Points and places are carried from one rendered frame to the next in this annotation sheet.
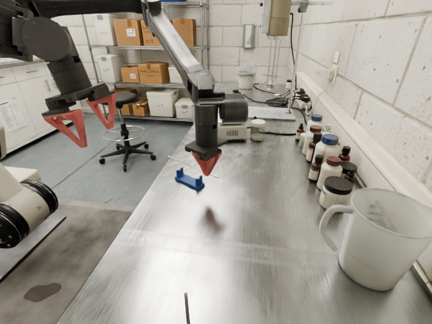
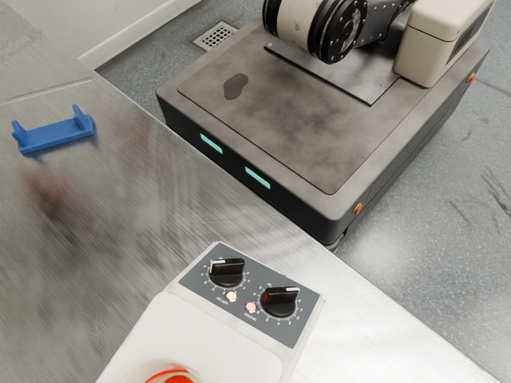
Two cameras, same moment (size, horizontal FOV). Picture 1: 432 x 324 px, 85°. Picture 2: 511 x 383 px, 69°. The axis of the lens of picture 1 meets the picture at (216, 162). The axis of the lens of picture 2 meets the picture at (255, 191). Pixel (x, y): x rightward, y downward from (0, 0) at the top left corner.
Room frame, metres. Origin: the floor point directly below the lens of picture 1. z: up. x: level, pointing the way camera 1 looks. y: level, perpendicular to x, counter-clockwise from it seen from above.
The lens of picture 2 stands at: (1.05, -0.03, 1.14)
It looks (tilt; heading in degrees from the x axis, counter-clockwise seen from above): 59 degrees down; 129
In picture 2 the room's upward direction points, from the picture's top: 6 degrees counter-clockwise
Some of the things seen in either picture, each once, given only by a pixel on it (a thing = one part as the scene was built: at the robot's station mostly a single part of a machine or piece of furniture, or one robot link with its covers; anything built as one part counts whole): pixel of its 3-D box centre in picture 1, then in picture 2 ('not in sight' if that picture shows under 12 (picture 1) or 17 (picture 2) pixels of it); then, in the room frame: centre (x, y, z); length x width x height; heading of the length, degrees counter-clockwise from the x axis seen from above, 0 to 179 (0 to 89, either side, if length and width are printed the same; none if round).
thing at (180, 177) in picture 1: (189, 177); (51, 128); (0.62, 0.08, 0.77); 0.10 x 0.03 x 0.04; 52
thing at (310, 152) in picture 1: (314, 147); not in sight; (0.75, -0.35, 0.80); 0.04 x 0.04 x 0.11
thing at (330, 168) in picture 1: (330, 173); not in sight; (0.59, -0.33, 0.80); 0.06 x 0.06 x 0.10
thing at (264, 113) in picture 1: (266, 112); not in sight; (1.31, -0.29, 0.76); 0.30 x 0.20 x 0.01; 81
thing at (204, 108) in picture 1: (208, 112); not in sight; (0.56, 0.02, 0.99); 0.07 x 0.06 x 0.07; 99
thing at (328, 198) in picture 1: (335, 193); not in sight; (0.51, -0.32, 0.79); 0.07 x 0.07 x 0.07
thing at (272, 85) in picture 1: (273, 63); not in sight; (1.31, -0.30, 1.02); 0.07 x 0.07 x 0.25
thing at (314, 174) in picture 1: (316, 168); not in sight; (0.63, -0.31, 0.79); 0.03 x 0.03 x 0.08
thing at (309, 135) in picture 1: (313, 140); not in sight; (0.81, -0.36, 0.80); 0.06 x 0.06 x 0.11
